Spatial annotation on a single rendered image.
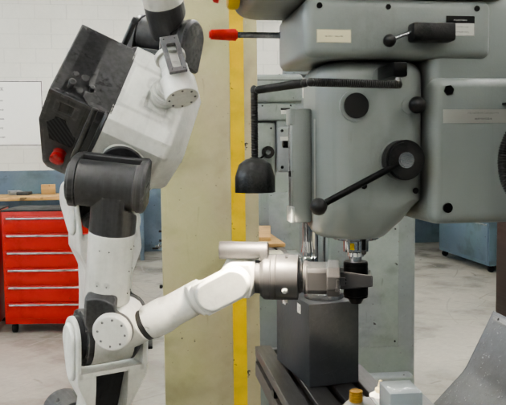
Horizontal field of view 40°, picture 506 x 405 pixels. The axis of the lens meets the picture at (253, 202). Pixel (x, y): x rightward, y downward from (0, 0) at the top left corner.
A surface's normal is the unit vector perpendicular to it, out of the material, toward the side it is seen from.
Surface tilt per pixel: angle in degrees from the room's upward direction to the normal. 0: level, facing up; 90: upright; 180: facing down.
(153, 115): 58
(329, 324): 90
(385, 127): 90
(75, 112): 137
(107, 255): 98
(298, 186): 90
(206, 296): 97
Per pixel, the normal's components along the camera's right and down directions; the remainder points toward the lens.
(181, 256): 0.15, 0.07
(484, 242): -0.99, 0.02
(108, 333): -0.10, 0.22
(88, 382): 0.51, 0.18
